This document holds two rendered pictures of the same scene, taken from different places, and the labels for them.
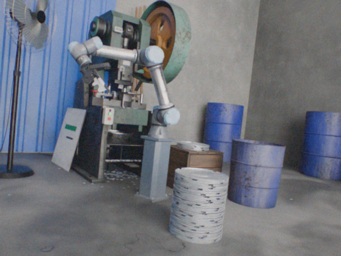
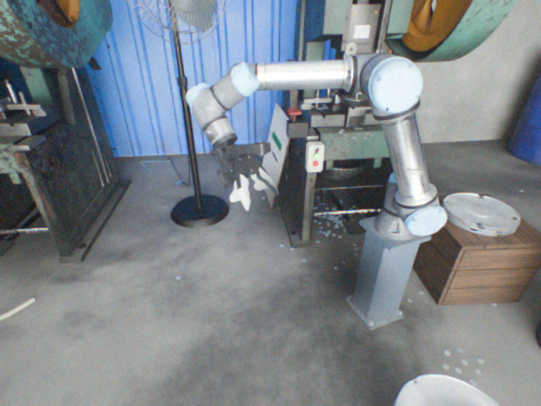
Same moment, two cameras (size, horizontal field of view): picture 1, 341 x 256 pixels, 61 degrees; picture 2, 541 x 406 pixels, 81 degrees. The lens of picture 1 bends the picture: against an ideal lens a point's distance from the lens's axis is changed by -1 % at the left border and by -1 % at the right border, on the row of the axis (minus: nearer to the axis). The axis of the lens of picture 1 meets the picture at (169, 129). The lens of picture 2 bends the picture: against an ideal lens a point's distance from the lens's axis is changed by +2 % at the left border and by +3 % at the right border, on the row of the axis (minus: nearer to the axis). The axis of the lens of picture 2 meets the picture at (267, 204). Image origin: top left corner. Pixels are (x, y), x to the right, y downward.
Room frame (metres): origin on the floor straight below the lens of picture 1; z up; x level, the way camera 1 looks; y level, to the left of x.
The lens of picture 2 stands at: (1.05, 0.02, 1.16)
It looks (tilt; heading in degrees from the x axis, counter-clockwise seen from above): 32 degrees down; 30
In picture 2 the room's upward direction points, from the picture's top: straight up
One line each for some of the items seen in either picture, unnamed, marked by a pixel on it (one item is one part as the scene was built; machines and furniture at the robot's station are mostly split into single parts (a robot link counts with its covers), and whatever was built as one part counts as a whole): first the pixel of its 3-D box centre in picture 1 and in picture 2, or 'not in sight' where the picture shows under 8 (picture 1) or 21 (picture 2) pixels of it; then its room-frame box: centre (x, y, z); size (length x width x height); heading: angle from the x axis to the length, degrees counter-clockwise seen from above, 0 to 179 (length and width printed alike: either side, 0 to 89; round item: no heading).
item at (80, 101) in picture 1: (83, 124); (290, 144); (2.73, 0.81, 0.45); 0.92 x 0.12 x 0.90; 36
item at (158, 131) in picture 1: (158, 130); (397, 216); (2.13, 0.08, 0.50); 0.15 x 0.15 x 0.10
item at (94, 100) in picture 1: (96, 107); (296, 139); (2.40, 0.63, 0.62); 0.10 x 0.06 x 0.20; 126
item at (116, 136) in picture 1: (115, 136); (337, 164); (2.77, 0.51, 0.36); 0.34 x 0.34 x 0.10
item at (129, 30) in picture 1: (124, 41); not in sight; (2.77, 0.51, 1.27); 0.21 x 0.12 x 0.34; 36
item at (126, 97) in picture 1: (127, 99); (357, 112); (2.63, 0.41, 0.72); 0.25 x 0.14 x 0.14; 36
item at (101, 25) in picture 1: (99, 30); not in sight; (2.64, 0.72, 1.31); 0.22 x 0.12 x 0.22; 36
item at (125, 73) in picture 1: (124, 65); (357, 37); (2.74, 0.49, 1.04); 0.17 x 0.15 x 0.30; 36
